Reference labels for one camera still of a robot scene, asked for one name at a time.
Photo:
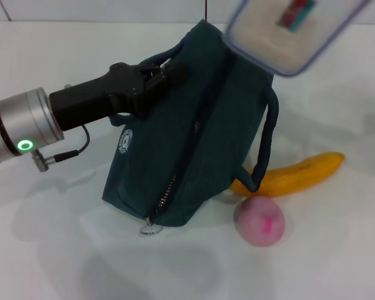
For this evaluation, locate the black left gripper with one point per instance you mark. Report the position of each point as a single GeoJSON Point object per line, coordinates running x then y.
{"type": "Point", "coordinates": [97, 97]}

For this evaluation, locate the dark teal zipper bag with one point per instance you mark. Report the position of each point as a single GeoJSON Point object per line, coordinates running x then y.
{"type": "Point", "coordinates": [231, 125]}

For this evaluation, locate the clear blue-rimmed food container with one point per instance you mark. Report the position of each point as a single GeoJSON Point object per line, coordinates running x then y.
{"type": "Point", "coordinates": [268, 40]}

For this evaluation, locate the yellow banana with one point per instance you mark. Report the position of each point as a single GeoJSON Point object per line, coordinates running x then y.
{"type": "Point", "coordinates": [300, 175]}

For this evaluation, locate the pink peach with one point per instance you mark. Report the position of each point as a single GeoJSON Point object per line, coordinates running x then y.
{"type": "Point", "coordinates": [259, 222]}

